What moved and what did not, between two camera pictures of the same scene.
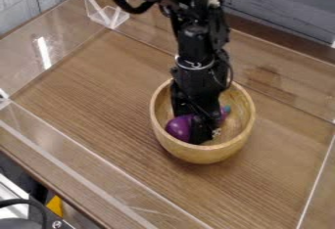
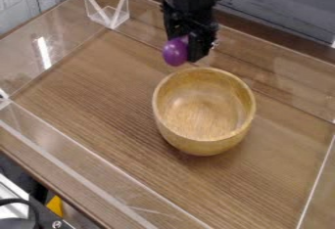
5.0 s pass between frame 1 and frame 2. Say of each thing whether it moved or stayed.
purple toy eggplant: moved
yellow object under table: stayed
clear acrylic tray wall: stayed
